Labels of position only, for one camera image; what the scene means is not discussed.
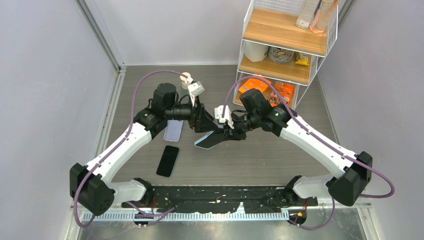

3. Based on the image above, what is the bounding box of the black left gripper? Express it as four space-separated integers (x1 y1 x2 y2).
165 95 219 133

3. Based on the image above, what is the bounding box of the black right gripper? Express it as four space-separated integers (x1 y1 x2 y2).
221 111 260 142

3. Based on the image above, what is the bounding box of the bare black phone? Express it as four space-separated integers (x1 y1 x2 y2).
156 145 180 178

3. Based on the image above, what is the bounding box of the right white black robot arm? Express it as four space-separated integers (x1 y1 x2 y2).
195 89 373 207

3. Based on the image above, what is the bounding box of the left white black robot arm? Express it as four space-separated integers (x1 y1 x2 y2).
69 82 218 216

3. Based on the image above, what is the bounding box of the green soap pump bottle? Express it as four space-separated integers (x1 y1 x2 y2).
180 72 193 90

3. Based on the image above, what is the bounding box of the orange yellow sponge box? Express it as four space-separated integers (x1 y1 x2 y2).
237 76 272 95

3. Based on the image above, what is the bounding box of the orange razor box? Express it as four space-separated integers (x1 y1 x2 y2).
268 81 295 107

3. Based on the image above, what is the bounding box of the white cup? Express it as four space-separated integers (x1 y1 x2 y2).
244 41 269 63

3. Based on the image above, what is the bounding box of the printed ceramic mug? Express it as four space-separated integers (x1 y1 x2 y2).
267 46 295 64

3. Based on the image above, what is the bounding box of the yellow snack packet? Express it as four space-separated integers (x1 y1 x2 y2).
295 52 311 66

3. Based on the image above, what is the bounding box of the clear glass bottle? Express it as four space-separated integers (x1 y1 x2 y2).
295 0 321 29

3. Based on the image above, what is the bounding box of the pink tinted glass bottle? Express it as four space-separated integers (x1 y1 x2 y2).
309 0 340 35

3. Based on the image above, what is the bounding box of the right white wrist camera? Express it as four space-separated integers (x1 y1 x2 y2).
214 105 234 129

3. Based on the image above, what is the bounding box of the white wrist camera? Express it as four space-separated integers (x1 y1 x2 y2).
187 77 205 107
214 105 234 129

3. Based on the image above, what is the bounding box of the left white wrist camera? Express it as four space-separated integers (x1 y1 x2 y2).
187 77 205 107

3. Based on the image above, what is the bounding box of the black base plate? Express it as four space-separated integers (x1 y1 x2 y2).
141 186 318 214

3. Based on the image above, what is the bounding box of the white wire wooden shelf rack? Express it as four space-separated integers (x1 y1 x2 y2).
235 0 339 109

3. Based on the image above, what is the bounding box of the aluminium frame rail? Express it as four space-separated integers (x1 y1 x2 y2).
75 0 127 72

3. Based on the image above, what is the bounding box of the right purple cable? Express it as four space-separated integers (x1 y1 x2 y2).
221 76 396 200

